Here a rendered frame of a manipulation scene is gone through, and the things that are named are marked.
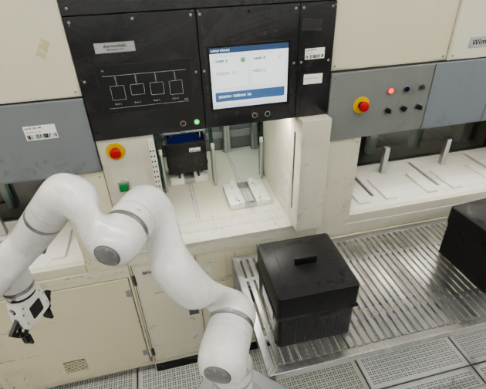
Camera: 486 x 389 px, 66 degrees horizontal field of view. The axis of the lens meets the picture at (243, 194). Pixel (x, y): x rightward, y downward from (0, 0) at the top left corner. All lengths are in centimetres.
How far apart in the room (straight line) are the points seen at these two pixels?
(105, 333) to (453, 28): 202
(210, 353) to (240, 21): 100
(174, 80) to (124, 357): 147
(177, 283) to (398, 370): 175
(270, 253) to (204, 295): 54
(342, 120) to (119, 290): 123
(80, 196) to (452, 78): 148
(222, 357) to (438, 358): 178
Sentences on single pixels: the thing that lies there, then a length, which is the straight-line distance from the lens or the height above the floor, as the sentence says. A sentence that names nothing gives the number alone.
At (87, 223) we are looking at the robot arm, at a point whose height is 151.
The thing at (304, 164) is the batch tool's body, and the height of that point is 121.
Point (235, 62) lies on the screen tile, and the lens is 136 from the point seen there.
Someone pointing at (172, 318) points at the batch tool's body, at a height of 41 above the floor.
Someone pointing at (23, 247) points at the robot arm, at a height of 138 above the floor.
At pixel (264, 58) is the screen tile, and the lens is 138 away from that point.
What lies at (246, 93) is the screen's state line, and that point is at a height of 152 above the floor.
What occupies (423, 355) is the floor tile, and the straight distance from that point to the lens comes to 252.
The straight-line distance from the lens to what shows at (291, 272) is 132.
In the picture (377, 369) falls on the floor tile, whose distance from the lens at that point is 238.
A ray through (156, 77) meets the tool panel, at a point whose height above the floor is 160.
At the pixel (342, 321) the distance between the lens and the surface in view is 144.
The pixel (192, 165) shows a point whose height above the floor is 98.
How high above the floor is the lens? 194
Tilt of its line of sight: 33 degrees down
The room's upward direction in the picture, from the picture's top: 2 degrees counter-clockwise
